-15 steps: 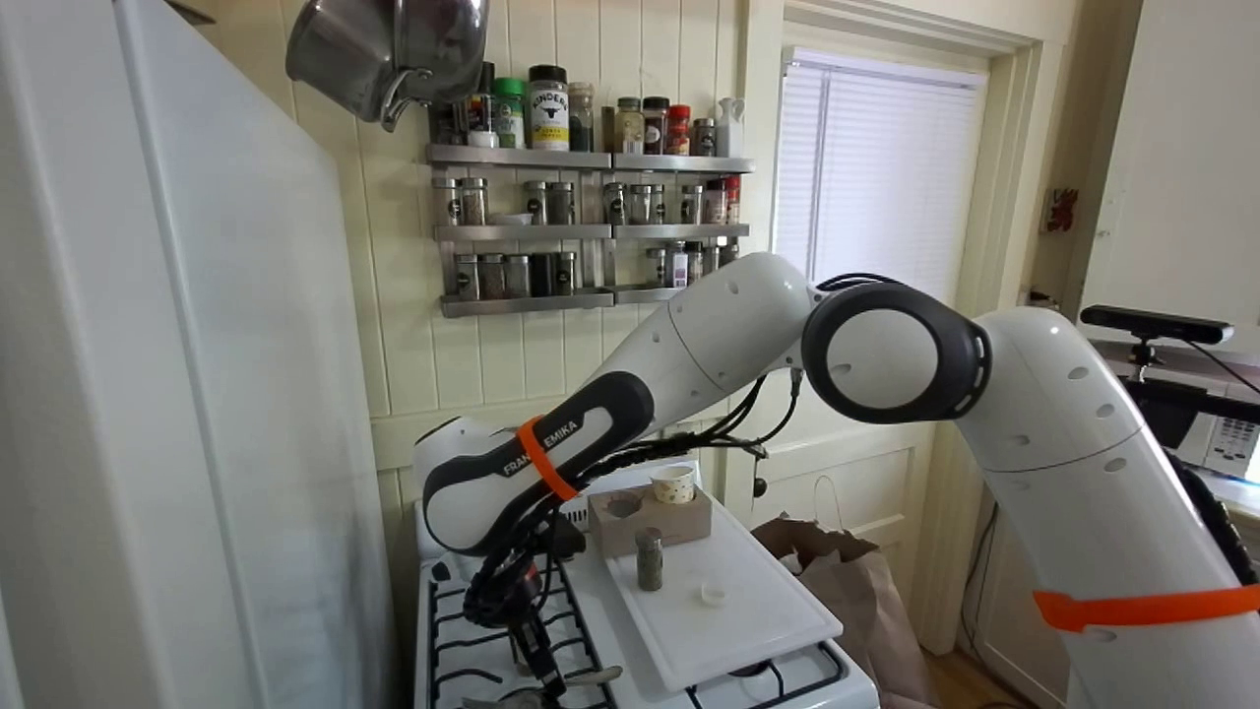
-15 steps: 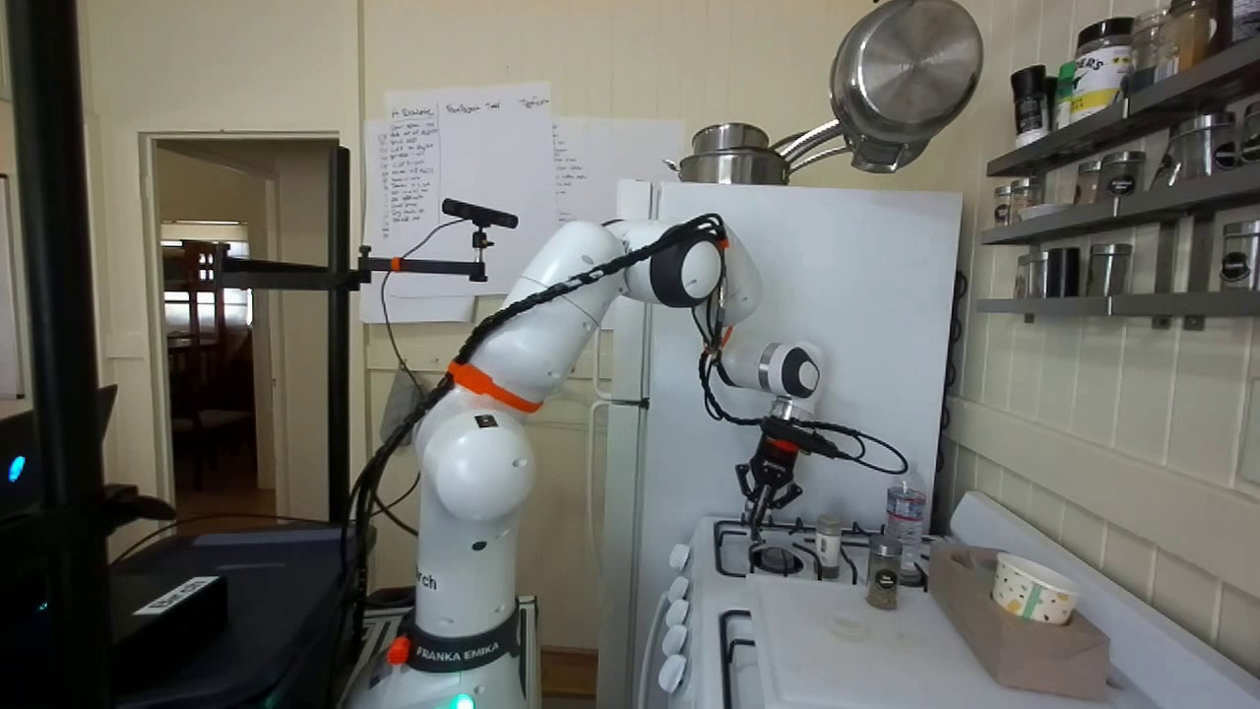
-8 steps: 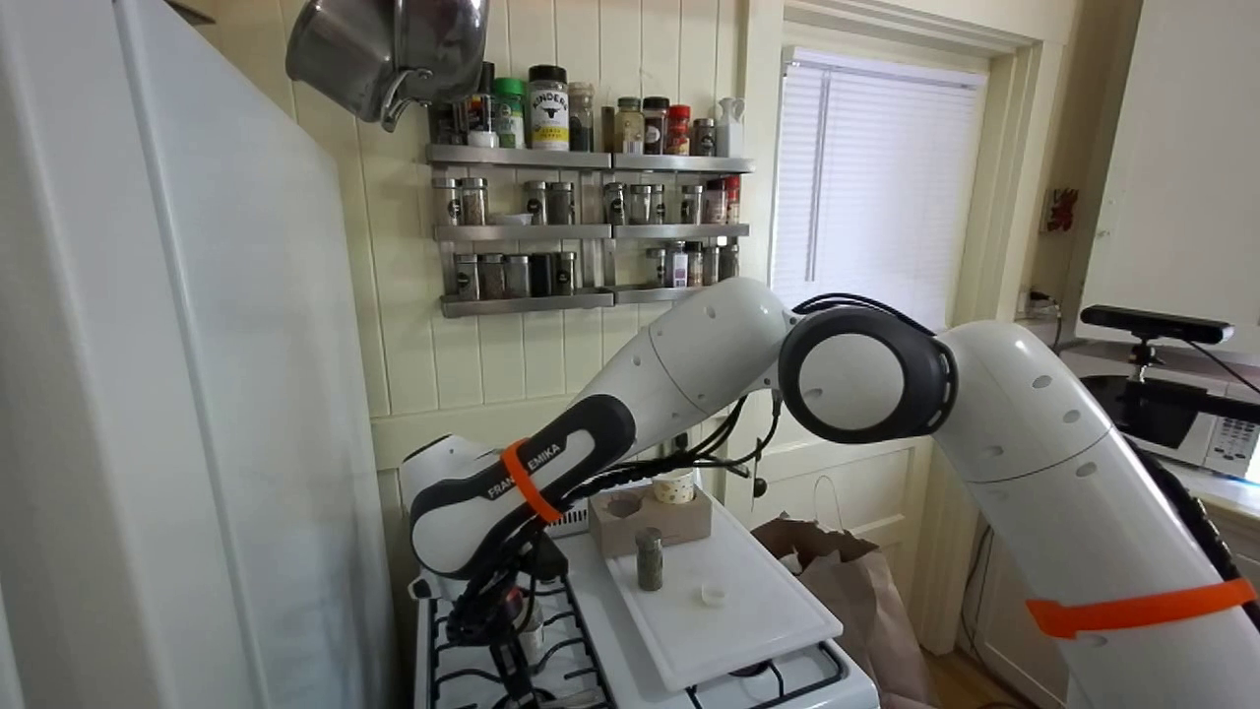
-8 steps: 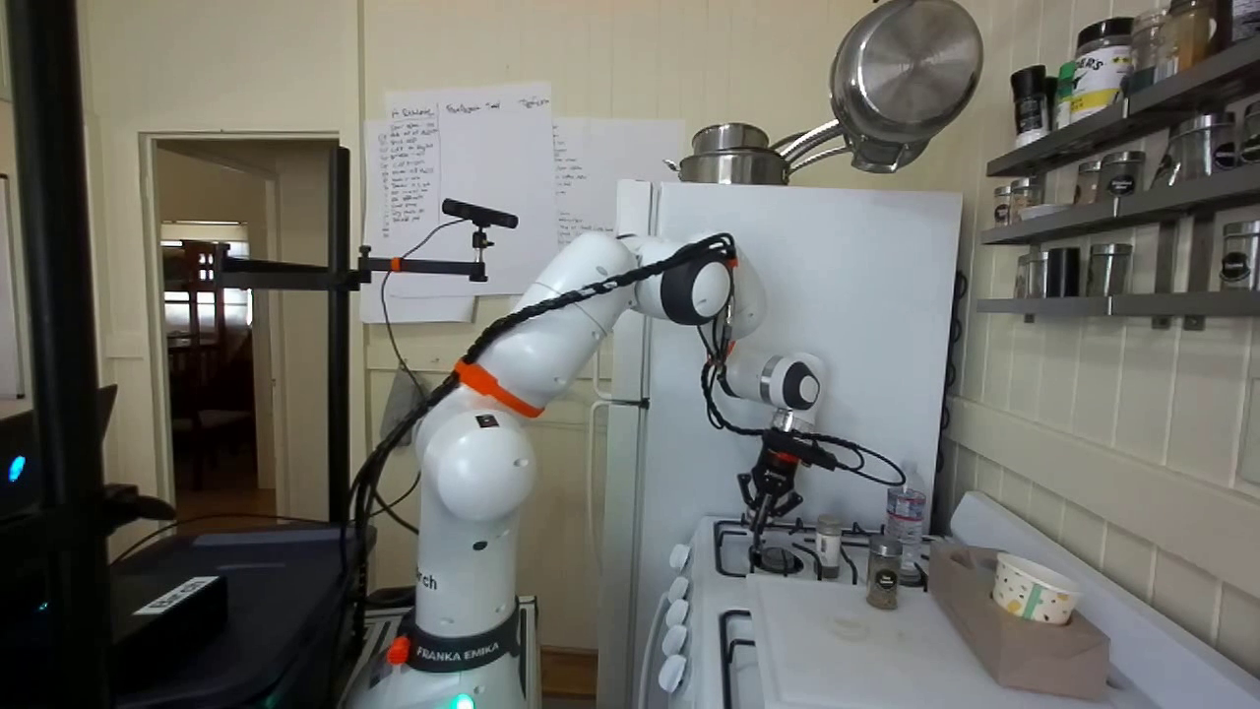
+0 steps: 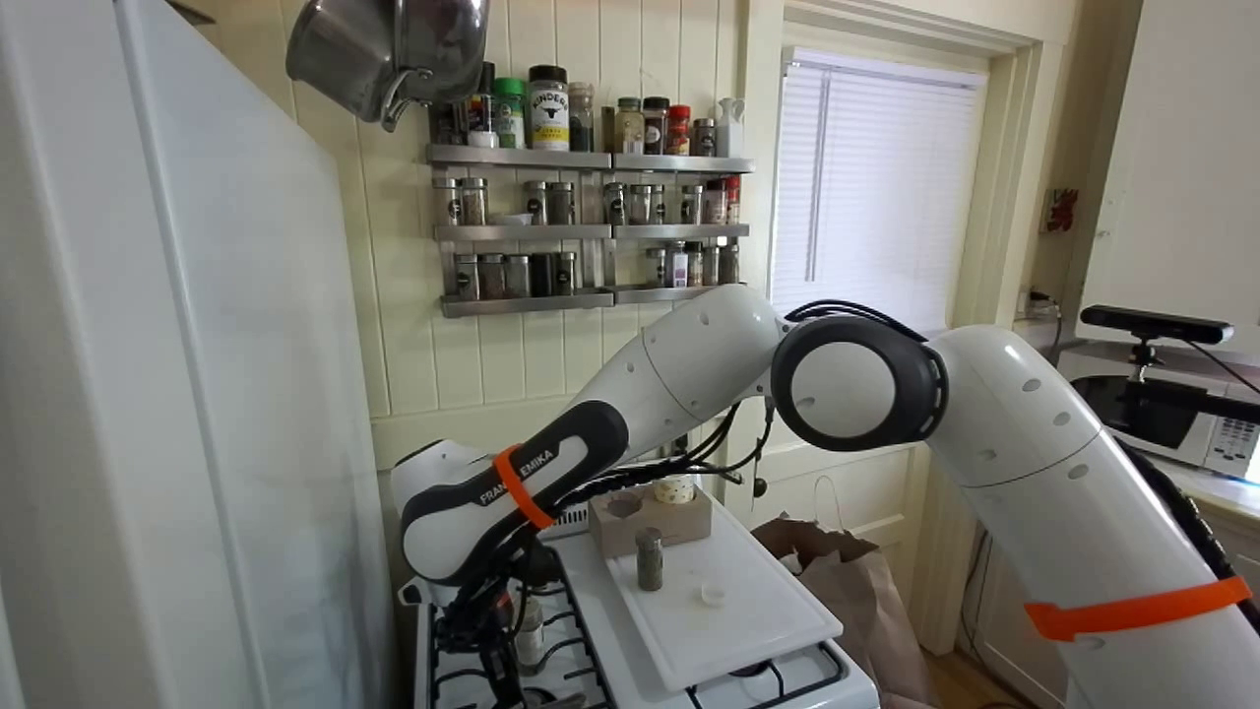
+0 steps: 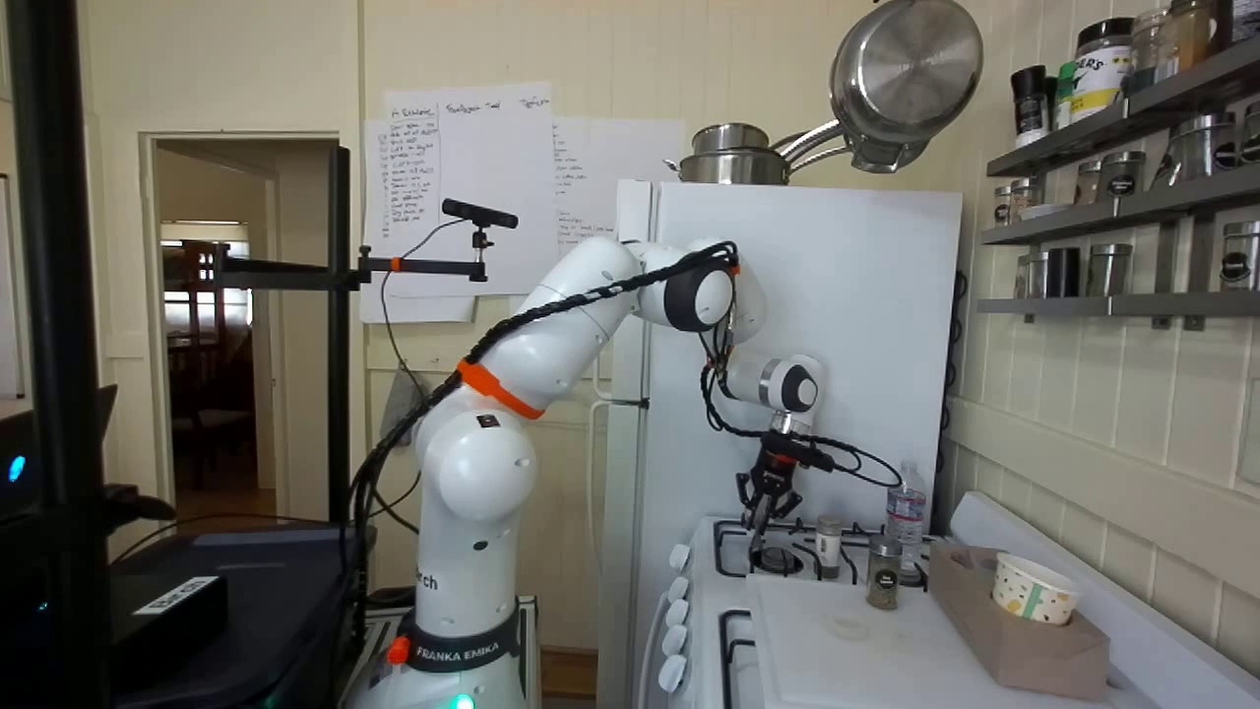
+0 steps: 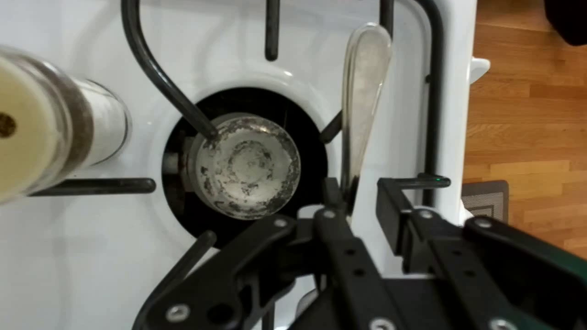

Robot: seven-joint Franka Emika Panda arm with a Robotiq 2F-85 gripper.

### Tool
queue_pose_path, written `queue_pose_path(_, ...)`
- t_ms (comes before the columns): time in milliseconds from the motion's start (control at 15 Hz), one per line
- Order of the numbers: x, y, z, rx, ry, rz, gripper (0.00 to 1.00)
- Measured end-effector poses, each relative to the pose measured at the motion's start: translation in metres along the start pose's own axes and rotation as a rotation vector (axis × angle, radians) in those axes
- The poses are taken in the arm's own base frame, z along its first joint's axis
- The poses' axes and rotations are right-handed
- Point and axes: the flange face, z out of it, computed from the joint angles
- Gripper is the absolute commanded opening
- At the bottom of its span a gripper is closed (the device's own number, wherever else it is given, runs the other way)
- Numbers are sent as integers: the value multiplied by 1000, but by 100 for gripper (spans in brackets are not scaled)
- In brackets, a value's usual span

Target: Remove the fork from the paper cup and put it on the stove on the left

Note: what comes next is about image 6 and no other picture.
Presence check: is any patterned white paper cup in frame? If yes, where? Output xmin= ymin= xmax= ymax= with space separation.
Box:
xmin=989 ymin=547 xmax=1083 ymax=629

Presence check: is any black equipment case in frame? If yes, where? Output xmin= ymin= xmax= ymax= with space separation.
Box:
xmin=107 ymin=522 xmax=373 ymax=709

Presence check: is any white green labelled jar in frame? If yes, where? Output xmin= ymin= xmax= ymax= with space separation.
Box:
xmin=1052 ymin=16 xmax=1137 ymax=132

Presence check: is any amber glass jar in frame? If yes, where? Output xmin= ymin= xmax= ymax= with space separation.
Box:
xmin=1151 ymin=0 xmax=1221 ymax=80

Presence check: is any small metal spice tin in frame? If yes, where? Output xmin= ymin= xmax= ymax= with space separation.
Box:
xmin=1166 ymin=112 xmax=1225 ymax=183
xmin=1014 ymin=245 xmax=1052 ymax=300
xmin=1070 ymin=145 xmax=1148 ymax=210
xmin=1218 ymin=218 xmax=1260 ymax=296
xmin=1083 ymin=242 xmax=1136 ymax=300
xmin=989 ymin=172 xmax=1036 ymax=227
xmin=1043 ymin=245 xmax=1088 ymax=300

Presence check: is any wooden cutting board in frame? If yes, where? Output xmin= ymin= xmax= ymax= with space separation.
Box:
xmin=927 ymin=540 xmax=1113 ymax=707

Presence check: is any handwritten white paper sheet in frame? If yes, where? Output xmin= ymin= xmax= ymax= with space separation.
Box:
xmin=364 ymin=83 xmax=562 ymax=326

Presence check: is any black spice jar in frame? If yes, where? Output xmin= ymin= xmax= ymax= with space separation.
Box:
xmin=1010 ymin=63 xmax=1052 ymax=151

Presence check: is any thin black stand pole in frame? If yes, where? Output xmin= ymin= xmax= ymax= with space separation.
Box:
xmin=323 ymin=142 xmax=360 ymax=527

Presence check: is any grey metal grinder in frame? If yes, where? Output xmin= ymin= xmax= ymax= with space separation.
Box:
xmin=861 ymin=527 xmax=910 ymax=615

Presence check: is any clear plastic bottle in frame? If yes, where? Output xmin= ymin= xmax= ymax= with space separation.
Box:
xmin=884 ymin=480 xmax=934 ymax=561

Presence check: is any black camera on mount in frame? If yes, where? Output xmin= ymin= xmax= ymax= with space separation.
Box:
xmin=436 ymin=192 xmax=525 ymax=237

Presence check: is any dark wall shelf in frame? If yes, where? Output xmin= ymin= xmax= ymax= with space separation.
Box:
xmin=981 ymin=161 xmax=1260 ymax=250
xmin=986 ymin=37 xmax=1260 ymax=183
xmin=973 ymin=289 xmax=1260 ymax=326

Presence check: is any steel pot with lid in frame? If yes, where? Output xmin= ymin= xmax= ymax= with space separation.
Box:
xmin=672 ymin=115 xmax=848 ymax=188

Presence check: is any thick black frame post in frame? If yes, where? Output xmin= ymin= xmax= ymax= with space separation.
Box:
xmin=3 ymin=0 xmax=120 ymax=709

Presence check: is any plain white paper sheet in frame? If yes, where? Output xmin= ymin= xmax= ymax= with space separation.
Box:
xmin=548 ymin=115 xmax=696 ymax=267

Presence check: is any white refrigerator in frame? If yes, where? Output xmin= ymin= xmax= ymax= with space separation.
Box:
xmin=595 ymin=178 xmax=970 ymax=709

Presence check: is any hanging steel pan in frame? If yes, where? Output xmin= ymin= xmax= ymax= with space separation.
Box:
xmin=829 ymin=0 xmax=989 ymax=178

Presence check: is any black stove burner grate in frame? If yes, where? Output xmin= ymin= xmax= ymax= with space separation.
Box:
xmin=710 ymin=511 xmax=927 ymax=583

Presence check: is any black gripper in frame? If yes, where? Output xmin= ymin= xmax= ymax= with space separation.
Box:
xmin=734 ymin=430 xmax=848 ymax=523

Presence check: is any white gas stove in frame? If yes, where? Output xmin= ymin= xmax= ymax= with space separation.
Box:
xmin=646 ymin=487 xmax=1260 ymax=709

